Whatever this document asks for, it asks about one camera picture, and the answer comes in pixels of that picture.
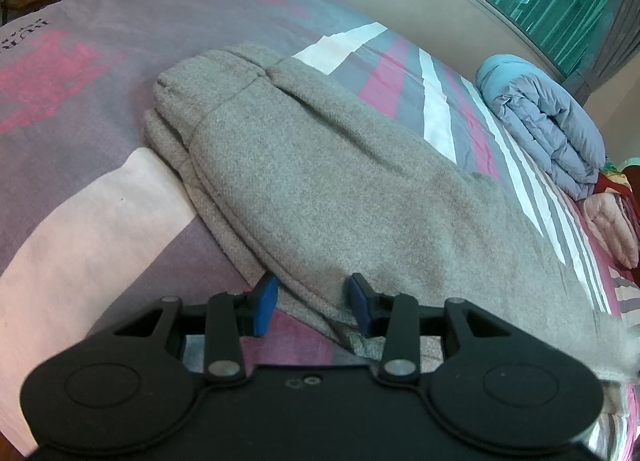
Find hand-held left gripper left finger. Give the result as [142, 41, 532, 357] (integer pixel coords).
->
[115, 272, 279, 385]

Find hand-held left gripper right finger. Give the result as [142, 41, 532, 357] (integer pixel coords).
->
[348, 272, 507, 386]

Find grey pants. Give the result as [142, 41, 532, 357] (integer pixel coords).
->
[142, 41, 640, 385]

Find striped pink grey bed sheet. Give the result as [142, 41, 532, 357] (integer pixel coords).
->
[0, 0, 640, 461]

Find folded blue grey quilt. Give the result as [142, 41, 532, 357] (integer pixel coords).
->
[475, 54, 607, 200]

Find folded pink quilt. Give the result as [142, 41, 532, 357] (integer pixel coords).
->
[582, 193, 640, 270]

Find grey curtain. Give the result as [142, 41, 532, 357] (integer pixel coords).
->
[574, 0, 640, 106]

